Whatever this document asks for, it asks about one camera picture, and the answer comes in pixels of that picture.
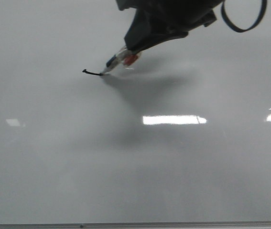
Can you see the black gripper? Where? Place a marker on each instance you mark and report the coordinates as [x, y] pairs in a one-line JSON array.
[[158, 21]]

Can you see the grey aluminium whiteboard frame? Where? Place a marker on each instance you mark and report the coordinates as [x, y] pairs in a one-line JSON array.
[[142, 225]]

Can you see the taped whiteboard marker pen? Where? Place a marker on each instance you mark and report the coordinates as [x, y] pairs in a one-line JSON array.
[[124, 56]]

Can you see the white glossy whiteboard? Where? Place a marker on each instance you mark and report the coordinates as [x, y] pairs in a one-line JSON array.
[[183, 135]]

